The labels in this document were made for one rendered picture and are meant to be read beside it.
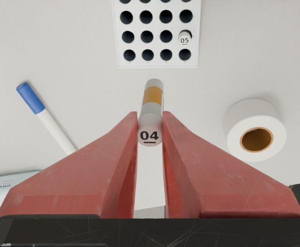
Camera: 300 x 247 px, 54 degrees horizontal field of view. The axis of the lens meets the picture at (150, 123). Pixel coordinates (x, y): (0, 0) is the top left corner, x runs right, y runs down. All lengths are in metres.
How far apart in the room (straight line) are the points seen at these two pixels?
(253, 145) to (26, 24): 0.30
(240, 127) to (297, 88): 0.09
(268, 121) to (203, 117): 0.08
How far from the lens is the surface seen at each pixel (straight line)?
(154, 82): 0.16
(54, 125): 0.42
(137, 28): 0.31
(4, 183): 0.51
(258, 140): 0.40
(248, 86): 0.38
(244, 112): 0.36
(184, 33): 0.30
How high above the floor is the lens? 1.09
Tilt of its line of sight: 56 degrees down
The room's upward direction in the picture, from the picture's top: 173 degrees counter-clockwise
